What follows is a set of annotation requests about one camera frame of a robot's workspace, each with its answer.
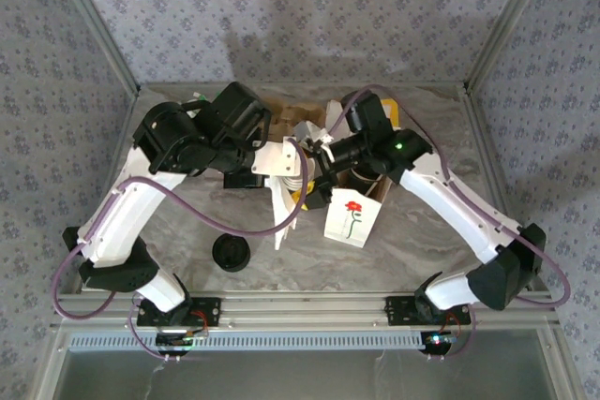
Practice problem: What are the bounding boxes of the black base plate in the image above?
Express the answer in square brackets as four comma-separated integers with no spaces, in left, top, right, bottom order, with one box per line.
[136,295,223,328]
[383,295,472,327]

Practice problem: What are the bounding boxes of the left controller board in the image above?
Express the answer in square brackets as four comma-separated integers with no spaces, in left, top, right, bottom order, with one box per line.
[155,330,210,357]

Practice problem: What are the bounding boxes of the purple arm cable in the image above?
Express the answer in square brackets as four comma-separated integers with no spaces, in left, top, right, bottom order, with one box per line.
[327,83,572,363]
[51,137,310,364]

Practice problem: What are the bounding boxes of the aluminium mounting rail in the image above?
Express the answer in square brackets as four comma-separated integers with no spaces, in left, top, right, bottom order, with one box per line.
[50,290,563,331]

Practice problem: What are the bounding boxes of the aluminium frame post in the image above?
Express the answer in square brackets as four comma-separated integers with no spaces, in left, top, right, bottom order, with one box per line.
[45,0,143,95]
[462,0,560,93]

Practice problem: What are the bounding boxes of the grey slotted cable duct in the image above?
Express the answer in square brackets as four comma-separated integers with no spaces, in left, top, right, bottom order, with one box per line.
[67,330,428,353]

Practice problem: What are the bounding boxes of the stack of pulp cup carriers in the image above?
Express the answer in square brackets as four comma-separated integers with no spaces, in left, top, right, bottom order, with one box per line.
[266,99,327,139]

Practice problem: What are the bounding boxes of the stack of white paper sheets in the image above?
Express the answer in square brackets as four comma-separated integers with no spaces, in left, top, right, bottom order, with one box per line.
[325,98,358,137]

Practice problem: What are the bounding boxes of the stack of black cup lids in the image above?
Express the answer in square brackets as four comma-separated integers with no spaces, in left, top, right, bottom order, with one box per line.
[210,230,252,274]

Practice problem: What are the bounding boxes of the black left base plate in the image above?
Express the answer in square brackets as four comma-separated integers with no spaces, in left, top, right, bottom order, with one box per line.
[136,295,223,328]

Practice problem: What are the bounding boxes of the aluminium right frame post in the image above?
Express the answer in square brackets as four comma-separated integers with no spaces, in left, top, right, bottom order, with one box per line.
[462,0,560,93]

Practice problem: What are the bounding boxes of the controller board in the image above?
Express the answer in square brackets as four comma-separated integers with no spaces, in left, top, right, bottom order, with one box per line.
[420,330,458,356]
[155,330,210,357]

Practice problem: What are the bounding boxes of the aluminium right side rail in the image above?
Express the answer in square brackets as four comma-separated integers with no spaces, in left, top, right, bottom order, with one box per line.
[461,85,549,293]

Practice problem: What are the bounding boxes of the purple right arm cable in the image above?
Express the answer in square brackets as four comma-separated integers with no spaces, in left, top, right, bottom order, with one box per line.
[327,83,572,363]

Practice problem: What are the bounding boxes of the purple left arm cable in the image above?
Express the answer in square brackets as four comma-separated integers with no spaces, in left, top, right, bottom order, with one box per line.
[51,137,310,364]

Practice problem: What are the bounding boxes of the yellow paper sheet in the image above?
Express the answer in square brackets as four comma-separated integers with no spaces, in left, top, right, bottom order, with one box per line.
[382,98,400,128]

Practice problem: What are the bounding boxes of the aluminium left side rail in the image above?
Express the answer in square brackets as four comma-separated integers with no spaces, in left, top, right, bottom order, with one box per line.
[69,90,142,296]

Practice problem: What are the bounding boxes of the aluminium left frame post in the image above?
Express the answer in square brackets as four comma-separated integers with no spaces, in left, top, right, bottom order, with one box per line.
[45,0,143,95]

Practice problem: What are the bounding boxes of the white flower print paper bag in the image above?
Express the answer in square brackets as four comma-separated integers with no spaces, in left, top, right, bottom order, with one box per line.
[322,170,394,247]

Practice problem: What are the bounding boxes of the right controller board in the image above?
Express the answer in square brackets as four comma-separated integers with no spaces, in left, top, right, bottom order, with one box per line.
[420,330,458,356]

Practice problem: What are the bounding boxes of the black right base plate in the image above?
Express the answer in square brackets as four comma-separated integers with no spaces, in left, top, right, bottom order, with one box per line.
[383,295,472,327]

